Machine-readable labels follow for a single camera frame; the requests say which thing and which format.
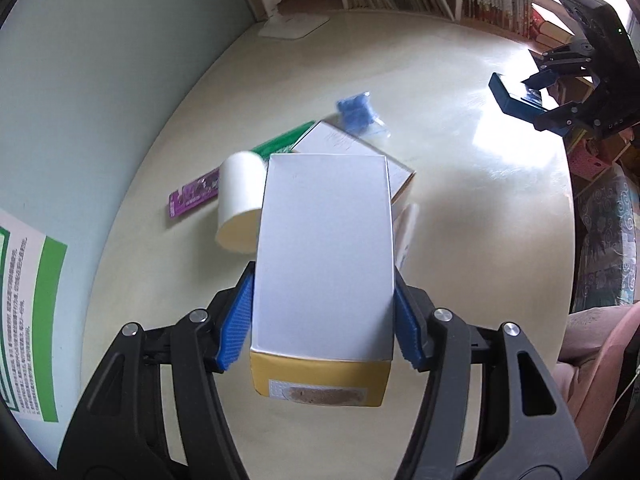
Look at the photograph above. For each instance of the person's pink clothing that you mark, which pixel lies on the person's pink clothing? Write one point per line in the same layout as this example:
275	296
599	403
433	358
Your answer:
600	360

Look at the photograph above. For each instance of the white and yellow cardboard box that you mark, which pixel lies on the white and yellow cardboard box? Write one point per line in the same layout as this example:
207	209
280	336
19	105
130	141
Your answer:
320	260

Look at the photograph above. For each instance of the blue item in plastic bag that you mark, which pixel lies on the blue item in plastic bag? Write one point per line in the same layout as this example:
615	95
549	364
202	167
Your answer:
356	110

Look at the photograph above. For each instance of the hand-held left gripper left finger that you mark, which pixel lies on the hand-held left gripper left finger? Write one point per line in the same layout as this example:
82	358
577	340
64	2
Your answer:
235	320

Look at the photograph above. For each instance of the green packet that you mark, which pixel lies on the green packet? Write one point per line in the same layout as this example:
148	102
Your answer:
280	141

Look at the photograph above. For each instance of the pink plastic basket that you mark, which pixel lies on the pink plastic basket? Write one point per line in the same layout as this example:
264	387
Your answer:
590	165

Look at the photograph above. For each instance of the green and white wall poster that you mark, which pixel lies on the green and white wall poster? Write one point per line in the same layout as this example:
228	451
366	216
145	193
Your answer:
47	310

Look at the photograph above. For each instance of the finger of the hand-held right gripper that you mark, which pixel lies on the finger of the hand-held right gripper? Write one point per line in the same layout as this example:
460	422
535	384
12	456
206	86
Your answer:
560	62
517	102

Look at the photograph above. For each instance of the white paper cup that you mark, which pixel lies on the white paper cup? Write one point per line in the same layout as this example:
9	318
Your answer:
240	195

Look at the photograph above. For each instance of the purple packet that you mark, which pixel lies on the purple packet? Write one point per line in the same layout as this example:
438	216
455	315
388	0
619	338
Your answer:
192	195

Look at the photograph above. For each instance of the patterned cloth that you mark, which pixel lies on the patterned cloth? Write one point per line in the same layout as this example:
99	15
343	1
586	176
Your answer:
605	240

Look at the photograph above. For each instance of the flat white and yellow box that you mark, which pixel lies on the flat white and yellow box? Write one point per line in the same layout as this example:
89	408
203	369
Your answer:
340	140

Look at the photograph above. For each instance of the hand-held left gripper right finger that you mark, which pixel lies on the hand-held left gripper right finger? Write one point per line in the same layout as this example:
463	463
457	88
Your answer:
406	325

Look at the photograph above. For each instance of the stack of red books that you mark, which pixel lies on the stack of red books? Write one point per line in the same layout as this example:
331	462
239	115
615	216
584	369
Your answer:
552	30

